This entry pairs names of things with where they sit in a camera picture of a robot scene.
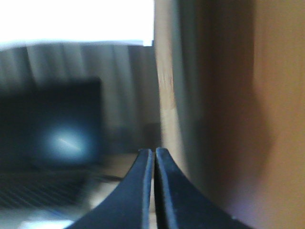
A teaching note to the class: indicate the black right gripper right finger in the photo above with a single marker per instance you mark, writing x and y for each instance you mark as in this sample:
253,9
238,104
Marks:
180,205

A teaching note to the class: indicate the silver laptop with stickers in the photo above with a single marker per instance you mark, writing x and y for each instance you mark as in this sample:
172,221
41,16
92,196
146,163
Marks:
49,141

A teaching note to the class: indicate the wooden shelf unit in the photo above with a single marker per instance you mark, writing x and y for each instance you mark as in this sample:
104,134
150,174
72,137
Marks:
231,77

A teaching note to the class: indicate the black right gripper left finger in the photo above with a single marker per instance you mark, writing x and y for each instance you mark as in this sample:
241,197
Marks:
127,206

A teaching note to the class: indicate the grey curtain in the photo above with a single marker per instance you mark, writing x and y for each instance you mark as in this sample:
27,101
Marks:
126,76

